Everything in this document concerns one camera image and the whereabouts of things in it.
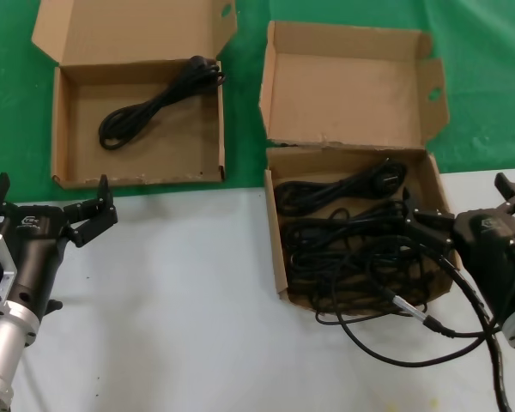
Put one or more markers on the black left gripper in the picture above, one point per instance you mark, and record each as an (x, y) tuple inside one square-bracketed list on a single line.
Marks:
[(34, 246)]

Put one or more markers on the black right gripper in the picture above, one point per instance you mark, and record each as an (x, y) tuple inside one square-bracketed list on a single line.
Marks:
[(491, 253)]

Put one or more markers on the open cardboard box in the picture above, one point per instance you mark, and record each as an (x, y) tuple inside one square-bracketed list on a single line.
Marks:
[(176, 141)]

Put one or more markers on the open cardboard box torn lid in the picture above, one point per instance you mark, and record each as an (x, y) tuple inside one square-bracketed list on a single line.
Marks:
[(343, 94)]

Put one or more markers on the green table cloth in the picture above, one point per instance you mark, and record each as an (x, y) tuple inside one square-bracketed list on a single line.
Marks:
[(8, 107)]

